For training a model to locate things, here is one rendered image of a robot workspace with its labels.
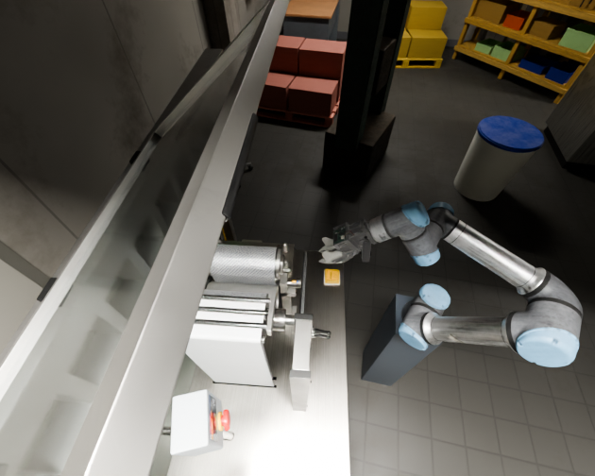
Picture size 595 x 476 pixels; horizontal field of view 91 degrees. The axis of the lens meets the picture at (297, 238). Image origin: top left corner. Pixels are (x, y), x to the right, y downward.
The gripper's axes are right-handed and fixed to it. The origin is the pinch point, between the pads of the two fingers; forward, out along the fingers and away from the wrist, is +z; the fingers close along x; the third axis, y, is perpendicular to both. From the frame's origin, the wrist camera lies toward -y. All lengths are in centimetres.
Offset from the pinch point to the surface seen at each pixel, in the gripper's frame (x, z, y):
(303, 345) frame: 33.3, -1.7, 10.2
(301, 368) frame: 38.8, -1.6, 10.3
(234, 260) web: 0.9, 27.1, 16.9
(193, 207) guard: 42, -32, 60
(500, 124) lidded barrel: -206, -84, -158
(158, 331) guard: 51, -32, 59
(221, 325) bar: 30.1, 13.8, 24.8
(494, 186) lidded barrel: -171, -60, -197
